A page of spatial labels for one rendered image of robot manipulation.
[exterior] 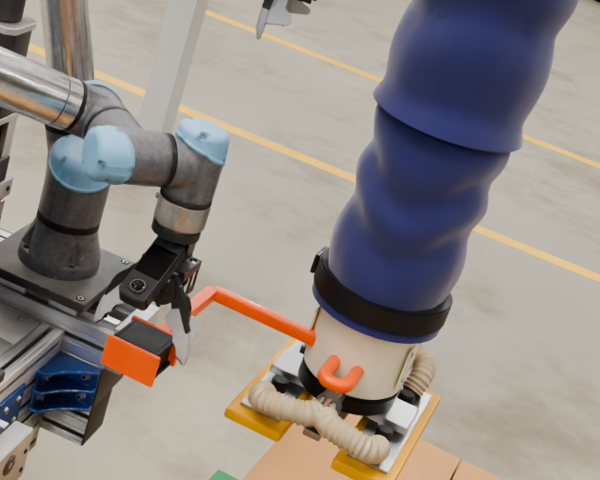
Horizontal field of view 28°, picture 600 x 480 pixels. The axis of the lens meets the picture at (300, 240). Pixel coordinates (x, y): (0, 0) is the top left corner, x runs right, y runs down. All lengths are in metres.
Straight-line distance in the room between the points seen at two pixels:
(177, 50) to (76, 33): 2.85
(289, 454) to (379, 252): 1.09
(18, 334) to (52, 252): 0.16
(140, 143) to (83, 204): 0.57
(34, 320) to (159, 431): 1.52
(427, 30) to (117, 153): 0.47
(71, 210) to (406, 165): 0.68
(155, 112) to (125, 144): 3.56
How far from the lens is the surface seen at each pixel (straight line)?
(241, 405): 1.94
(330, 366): 1.88
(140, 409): 3.79
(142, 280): 1.66
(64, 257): 2.20
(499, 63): 1.70
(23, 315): 2.26
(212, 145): 1.62
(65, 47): 2.21
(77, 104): 1.68
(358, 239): 1.83
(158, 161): 1.61
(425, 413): 2.10
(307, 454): 2.84
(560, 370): 4.98
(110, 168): 1.59
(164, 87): 5.10
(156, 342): 1.77
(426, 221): 1.78
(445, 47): 1.69
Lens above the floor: 2.10
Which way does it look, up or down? 24 degrees down
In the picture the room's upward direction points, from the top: 19 degrees clockwise
